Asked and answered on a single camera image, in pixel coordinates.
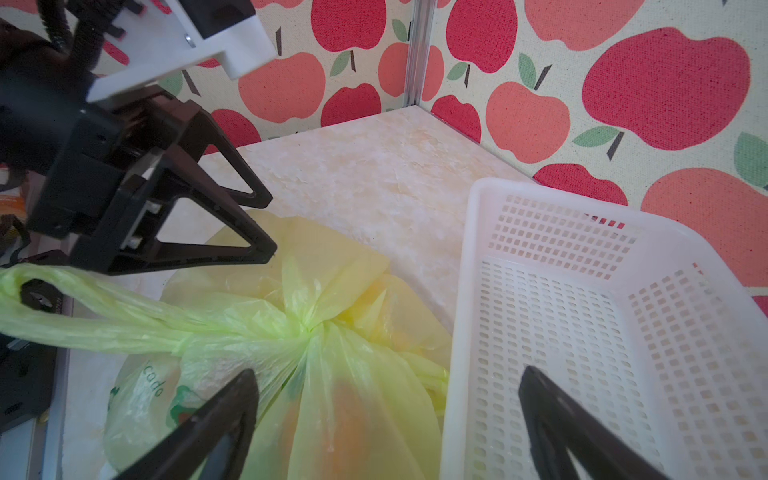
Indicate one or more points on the white plastic basket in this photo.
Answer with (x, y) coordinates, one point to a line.
(636, 317)

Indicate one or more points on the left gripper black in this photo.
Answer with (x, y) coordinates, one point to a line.
(78, 156)

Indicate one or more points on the left aluminium corner post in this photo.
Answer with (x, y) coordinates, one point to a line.
(419, 48)

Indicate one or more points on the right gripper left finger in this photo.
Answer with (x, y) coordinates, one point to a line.
(201, 432)

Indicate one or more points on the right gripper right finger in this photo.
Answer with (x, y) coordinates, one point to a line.
(562, 433)

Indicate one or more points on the yellow plastic bag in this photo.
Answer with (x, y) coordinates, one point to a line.
(352, 367)

